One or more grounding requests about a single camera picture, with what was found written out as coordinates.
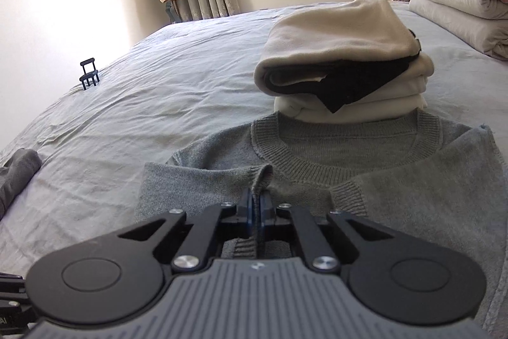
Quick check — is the grey knit sweater with print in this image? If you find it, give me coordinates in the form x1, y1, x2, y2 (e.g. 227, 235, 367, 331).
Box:
134, 109, 508, 339

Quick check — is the small black toy chair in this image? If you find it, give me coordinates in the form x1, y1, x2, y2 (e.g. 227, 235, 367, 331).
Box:
80, 57, 100, 90

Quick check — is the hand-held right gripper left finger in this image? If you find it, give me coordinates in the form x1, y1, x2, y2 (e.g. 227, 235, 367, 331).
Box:
117, 191, 255, 271

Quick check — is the dark grey rolled cloth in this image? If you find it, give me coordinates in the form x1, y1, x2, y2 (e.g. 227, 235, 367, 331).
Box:
0, 149, 42, 220

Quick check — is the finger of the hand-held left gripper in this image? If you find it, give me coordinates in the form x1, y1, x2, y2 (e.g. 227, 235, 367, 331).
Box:
0, 272, 26, 302

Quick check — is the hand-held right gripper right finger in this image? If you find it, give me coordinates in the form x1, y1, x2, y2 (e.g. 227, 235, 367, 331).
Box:
258, 191, 393, 272

